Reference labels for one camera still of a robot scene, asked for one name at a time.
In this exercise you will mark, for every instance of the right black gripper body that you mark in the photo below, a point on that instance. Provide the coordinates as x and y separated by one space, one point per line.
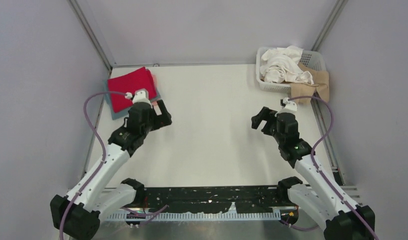
266 121

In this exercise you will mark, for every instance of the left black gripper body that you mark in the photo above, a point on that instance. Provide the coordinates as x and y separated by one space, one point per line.
159 117

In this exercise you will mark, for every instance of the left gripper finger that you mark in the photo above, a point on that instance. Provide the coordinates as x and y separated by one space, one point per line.
155 122
164 119

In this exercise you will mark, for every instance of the red t shirt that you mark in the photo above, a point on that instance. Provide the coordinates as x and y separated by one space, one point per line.
131 82

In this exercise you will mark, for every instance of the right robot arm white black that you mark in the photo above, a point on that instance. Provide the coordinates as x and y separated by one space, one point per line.
337 214

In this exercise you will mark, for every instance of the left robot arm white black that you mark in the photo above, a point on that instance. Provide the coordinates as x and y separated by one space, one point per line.
81 211

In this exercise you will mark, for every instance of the folded pink t shirt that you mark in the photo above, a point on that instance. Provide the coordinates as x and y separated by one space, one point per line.
156 106

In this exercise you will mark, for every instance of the folded blue-grey t shirt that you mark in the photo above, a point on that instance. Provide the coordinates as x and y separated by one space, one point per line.
118 115

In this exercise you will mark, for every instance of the white t shirt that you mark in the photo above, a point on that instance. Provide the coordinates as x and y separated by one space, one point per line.
281 65

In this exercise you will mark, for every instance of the beige t shirt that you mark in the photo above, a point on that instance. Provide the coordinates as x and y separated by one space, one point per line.
321 84

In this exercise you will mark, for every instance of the white plastic laundry basket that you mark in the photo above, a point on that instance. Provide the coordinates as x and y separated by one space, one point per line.
311 59

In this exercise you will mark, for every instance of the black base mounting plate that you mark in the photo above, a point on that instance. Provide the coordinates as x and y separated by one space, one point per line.
212 199

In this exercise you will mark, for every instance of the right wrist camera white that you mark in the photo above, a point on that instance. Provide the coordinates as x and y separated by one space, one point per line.
288 106

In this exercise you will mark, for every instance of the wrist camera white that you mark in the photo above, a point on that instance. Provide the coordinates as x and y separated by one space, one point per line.
139 96
288 106

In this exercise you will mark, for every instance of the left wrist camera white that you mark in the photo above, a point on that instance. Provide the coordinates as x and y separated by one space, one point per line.
139 96

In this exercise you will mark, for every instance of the aluminium frame rail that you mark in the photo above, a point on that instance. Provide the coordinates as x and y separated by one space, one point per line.
136 215

